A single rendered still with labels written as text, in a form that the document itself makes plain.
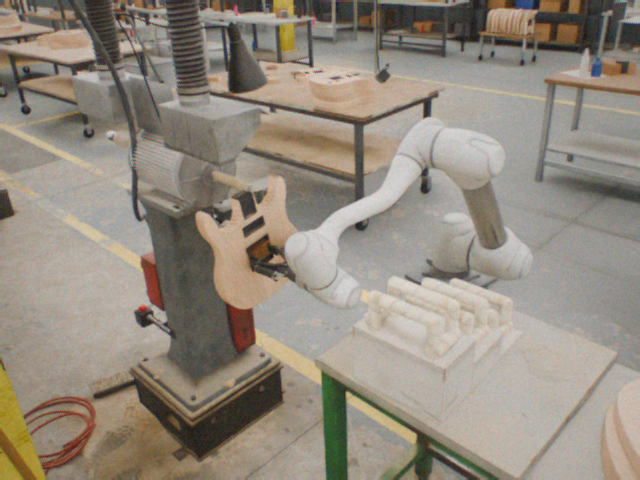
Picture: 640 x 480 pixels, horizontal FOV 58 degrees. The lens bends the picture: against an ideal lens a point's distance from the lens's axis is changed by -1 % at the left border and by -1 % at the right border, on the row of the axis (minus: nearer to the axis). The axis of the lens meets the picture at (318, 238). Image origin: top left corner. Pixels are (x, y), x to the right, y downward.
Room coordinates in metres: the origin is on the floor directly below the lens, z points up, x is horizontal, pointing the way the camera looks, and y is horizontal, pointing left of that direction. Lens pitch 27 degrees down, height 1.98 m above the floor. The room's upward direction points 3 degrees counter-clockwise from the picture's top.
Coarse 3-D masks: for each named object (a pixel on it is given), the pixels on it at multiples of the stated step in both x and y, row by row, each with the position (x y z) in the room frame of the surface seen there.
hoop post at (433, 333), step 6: (426, 330) 1.08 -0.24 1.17; (432, 330) 1.06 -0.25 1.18; (438, 330) 1.06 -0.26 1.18; (426, 336) 1.07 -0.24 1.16; (432, 336) 1.06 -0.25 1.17; (438, 336) 1.06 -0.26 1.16; (426, 342) 1.07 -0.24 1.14; (432, 342) 1.06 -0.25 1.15; (438, 342) 1.07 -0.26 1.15; (426, 348) 1.07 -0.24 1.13; (432, 348) 1.06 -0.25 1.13; (426, 354) 1.07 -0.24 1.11
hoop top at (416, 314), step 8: (368, 296) 1.19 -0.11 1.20; (376, 296) 1.18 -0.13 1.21; (384, 296) 1.17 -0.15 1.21; (384, 304) 1.15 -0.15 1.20; (392, 304) 1.14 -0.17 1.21; (400, 304) 1.13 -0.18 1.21; (408, 304) 1.13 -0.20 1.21; (400, 312) 1.12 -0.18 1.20; (408, 312) 1.11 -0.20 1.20; (416, 312) 1.10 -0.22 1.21; (424, 312) 1.09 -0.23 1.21; (416, 320) 1.09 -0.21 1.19; (424, 320) 1.08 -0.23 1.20; (432, 320) 1.07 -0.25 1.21; (440, 320) 1.07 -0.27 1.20
